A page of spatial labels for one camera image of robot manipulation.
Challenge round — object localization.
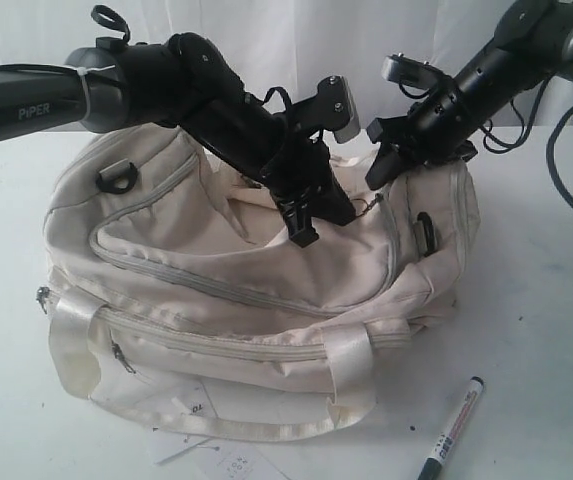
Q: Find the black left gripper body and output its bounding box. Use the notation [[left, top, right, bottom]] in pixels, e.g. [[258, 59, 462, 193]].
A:
[[258, 128, 336, 205]]

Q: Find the white paper hang tag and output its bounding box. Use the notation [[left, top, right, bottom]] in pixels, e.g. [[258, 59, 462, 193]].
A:
[[147, 429, 211, 463]]

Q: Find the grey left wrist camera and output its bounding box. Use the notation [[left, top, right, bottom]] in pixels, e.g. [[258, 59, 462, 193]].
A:
[[292, 75, 361, 144]]

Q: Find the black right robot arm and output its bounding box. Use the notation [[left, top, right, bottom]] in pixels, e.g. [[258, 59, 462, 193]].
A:
[[366, 1, 573, 190]]

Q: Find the green and white marker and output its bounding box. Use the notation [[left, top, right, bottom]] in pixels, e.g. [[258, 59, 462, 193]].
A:
[[418, 376, 485, 480]]

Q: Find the cream fabric duffel bag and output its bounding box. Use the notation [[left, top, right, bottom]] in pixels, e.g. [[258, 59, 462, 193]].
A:
[[39, 125, 480, 443]]

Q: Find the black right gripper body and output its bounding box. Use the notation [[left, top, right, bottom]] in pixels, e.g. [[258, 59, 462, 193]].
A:
[[368, 117, 476, 165]]

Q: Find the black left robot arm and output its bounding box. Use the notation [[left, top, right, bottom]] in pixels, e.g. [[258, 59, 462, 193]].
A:
[[0, 33, 359, 247]]

